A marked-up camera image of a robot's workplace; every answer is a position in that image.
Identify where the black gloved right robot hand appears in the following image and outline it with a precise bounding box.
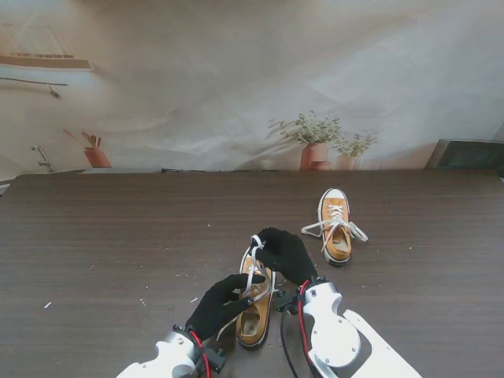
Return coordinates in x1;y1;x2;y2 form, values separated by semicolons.
255;227;319;291

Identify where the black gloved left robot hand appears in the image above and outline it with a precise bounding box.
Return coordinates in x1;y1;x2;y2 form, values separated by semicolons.
184;273;267;342

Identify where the yellow canvas sneaker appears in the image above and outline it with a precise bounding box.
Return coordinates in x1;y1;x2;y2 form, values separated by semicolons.
235;243;279;350
317;187;353;267

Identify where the white shoelace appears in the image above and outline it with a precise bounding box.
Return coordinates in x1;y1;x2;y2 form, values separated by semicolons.
215;235;279;342
301;204;369;255

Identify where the printed kitchen backdrop cloth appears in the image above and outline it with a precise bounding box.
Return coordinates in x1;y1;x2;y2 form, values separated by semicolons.
0;0;504;174

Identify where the red left wrist cable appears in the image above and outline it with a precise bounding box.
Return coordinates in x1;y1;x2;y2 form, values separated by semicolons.
191;330;210;375

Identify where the red wrist cable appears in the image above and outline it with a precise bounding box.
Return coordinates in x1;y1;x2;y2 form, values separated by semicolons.
297;281;314;369
191;330;210;375

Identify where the red right wrist cable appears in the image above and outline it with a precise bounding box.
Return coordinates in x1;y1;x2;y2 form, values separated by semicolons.
297;281;314;369

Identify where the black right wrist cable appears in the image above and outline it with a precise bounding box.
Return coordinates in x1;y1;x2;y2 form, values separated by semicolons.
280;310;301;378

